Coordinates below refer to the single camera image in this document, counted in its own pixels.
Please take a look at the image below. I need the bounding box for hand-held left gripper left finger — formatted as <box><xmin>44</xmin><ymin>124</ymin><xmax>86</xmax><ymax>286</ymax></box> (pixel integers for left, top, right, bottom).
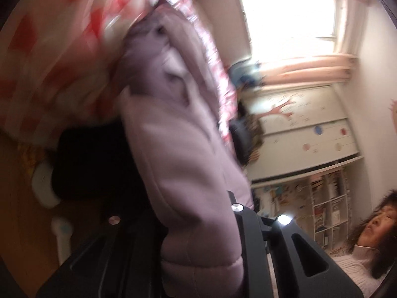
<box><xmin>35</xmin><ymin>214</ymin><xmax>165</xmax><ymax>298</ymax></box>

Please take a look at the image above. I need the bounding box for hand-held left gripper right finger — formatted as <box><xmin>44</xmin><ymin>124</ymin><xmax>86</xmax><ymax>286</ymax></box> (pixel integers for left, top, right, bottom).
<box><xmin>228</xmin><ymin>190</ymin><xmax>364</xmax><ymax>298</ymax></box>

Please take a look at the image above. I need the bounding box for lilac and purple jacket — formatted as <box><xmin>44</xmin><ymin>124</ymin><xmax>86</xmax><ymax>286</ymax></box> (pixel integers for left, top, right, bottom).
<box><xmin>116</xmin><ymin>1</ymin><xmax>255</xmax><ymax>298</ymax></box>

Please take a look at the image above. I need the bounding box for white object with blue dot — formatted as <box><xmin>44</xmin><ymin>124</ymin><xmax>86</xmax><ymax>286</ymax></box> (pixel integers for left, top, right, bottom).
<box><xmin>51</xmin><ymin>217</ymin><xmax>73</xmax><ymax>267</ymax></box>

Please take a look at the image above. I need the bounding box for white bookshelf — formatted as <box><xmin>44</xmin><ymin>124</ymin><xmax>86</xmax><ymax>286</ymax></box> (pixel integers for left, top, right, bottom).
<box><xmin>253</xmin><ymin>164</ymin><xmax>349</xmax><ymax>250</ymax></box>

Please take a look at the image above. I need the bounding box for person's torso in white sweater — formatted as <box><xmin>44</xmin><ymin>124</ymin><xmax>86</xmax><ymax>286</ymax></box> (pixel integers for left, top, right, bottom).
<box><xmin>329</xmin><ymin>244</ymin><xmax>391</xmax><ymax>297</ymax></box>

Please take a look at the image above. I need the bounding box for person's black trouser leg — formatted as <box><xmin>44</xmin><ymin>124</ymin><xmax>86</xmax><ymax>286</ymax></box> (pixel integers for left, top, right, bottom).
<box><xmin>51</xmin><ymin>121</ymin><xmax>140</xmax><ymax>202</ymax></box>

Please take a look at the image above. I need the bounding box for white round object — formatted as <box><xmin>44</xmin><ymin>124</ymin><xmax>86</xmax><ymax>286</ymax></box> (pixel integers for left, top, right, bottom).
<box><xmin>31</xmin><ymin>161</ymin><xmax>61</xmax><ymax>208</ymax></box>

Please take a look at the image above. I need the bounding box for black padded jacket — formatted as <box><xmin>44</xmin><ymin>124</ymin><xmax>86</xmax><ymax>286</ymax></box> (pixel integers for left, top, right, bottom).
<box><xmin>230</xmin><ymin>119</ymin><xmax>249</xmax><ymax>162</ymax></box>

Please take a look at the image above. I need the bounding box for brown dark garment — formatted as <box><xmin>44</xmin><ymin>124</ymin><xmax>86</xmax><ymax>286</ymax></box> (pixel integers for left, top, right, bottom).
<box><xmin>245</xmin><ymin>112</ymin><xmax>265</xmax><ymax>165</ymax></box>

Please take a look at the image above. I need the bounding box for person in white sweater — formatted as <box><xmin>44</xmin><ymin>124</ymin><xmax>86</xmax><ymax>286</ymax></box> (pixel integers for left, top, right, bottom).
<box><xmin>347</xmin><ymin>189</ymin><xmax>397</xmax><ymax>280</ymax></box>

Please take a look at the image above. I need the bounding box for white wardrobe with tree stickers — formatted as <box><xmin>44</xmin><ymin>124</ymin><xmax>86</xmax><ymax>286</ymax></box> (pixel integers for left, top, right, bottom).
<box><xmin>246</xmin><ymin>84</ymin><xmax>365</xmax><ymax>184</ymax></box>

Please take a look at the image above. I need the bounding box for red checked plastic bed cover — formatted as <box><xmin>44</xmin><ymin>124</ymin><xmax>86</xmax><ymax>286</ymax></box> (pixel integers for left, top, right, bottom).
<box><xmin>0</xmin><ymin>0</ymin><xmax>239</xmax><ymax>143</ymax></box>

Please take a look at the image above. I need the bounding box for window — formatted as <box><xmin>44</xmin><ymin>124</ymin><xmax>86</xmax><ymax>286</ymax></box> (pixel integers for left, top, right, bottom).
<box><xmin>240</xmin><ymin>0</ymin><xmax>338</xmax><ymax>59</ymax></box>

